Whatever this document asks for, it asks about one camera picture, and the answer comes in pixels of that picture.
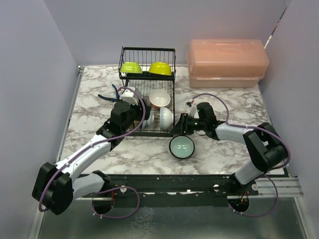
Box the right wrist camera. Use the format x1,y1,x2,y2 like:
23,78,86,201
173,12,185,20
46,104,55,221
186,100,197,118

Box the black rimmed bowl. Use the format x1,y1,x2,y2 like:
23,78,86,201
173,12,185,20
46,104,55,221
168,135,195,159

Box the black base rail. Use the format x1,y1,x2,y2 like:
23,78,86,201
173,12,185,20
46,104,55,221
84,174,258,208

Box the yellow-green bowl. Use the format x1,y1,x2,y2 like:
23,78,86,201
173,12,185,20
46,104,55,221
149,62,172,76

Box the white square bowl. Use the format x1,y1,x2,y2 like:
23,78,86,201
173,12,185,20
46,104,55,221
120,62,143,74

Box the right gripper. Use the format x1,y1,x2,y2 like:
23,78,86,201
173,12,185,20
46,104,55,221
169,113,206,135

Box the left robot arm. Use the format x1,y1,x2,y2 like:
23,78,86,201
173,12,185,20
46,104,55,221
32,99,150,215

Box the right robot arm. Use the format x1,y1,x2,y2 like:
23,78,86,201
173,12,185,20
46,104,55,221
170,102,290,195

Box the blue floral bowl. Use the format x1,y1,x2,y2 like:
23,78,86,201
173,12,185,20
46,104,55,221
142,112,155,129

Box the pink plastic storage box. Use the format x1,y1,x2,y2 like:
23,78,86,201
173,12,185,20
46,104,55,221
187,39,270,88

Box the blue handled pliers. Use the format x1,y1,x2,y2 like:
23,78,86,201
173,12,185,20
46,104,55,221
98,84,122,103

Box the aluminium frame rail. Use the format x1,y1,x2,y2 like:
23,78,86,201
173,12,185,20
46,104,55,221
251,177,304,198

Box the black wire dish rack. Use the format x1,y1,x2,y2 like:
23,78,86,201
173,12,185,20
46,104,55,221
118,47,176,137

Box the orange bowl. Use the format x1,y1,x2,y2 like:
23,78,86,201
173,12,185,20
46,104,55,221
149,89,171,108

